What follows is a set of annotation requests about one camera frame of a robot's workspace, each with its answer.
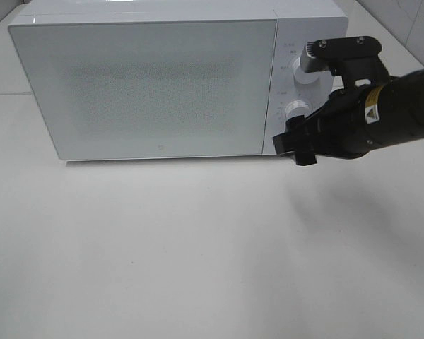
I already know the upper white power knob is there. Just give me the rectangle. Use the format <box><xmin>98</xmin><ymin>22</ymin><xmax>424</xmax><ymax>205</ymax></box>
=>
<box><xmin>290</xmin><ymin>53</ymin><xmax>333</xmax><ymax>90</ymax></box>

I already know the white microwave oven body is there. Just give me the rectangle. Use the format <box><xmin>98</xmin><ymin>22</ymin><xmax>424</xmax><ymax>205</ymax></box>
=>
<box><xmin>8</xmin><ymin>1</ymin><xmax>348</xmax><ymax>155</ymax></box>

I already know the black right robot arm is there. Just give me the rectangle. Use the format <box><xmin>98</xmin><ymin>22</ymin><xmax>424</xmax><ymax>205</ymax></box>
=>
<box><xmin>273</xmin><ymin>36</ymin><xmax>424</xmax><ymax>166</ymax></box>

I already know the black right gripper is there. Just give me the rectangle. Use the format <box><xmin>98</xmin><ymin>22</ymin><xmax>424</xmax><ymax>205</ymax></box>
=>
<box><xmin>272</xmin><ymin>36</ymin><xmax>389</xmax><ymax>166</ymax></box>

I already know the white timer knob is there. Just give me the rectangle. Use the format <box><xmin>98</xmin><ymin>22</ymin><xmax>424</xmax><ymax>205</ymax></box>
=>
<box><xmin>284</xmin><ymin>100</ymin><xmax>312</xmax><ymax>120</ymax></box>

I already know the white microwave door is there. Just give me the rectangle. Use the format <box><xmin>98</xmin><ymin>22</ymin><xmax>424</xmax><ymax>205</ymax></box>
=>
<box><xmin>9</xmin><ymin>20</ymin><xmax>276</xmax><ymax>161</ymax></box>

